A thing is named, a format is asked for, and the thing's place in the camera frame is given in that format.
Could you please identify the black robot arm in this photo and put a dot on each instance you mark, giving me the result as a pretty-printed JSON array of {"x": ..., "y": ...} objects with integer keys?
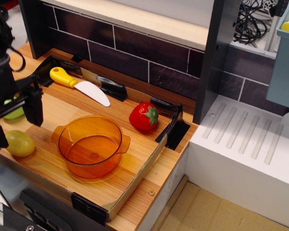
[{"x": 6, "y": 39}]

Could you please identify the white toy sink drainboard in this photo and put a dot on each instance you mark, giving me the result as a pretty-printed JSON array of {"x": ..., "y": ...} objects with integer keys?
[{"x": 241, "y": 153}]

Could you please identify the dark grey vertical post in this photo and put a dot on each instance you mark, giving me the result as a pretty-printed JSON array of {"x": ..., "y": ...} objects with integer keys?
[{"x": 221, "y": 31}]

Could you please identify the orange transparent plastic pot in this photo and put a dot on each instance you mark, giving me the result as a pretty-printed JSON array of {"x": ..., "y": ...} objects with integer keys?
[{"x": 91, "y": 146}]

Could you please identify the green toy pear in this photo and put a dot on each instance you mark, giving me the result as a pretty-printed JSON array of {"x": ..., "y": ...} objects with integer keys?
[{"x": 15, "y": 113}]

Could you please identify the cardboard fence with black tape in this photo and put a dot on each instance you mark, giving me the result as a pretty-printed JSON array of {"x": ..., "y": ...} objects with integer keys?
[{"x": 44, "y": 175}]

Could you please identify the teal plastic bin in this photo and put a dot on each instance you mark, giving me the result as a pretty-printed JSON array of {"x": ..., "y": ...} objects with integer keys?
[{"x": 278, "y": 90}]

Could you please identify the yellow handled white toy knife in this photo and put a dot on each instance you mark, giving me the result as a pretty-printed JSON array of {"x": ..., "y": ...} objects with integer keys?
[{"x": 60, "y": 76}]

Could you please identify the yellow toy potato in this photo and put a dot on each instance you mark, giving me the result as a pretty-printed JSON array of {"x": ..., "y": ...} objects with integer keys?
[{"x": 19, "y": 143}]

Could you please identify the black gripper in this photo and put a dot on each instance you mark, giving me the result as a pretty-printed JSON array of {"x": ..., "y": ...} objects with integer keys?
[{"x": 28, "y": 95}]

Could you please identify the red toy strawberry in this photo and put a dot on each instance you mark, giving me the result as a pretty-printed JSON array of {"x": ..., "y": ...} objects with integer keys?
[{"x": 144, "y": 116}]

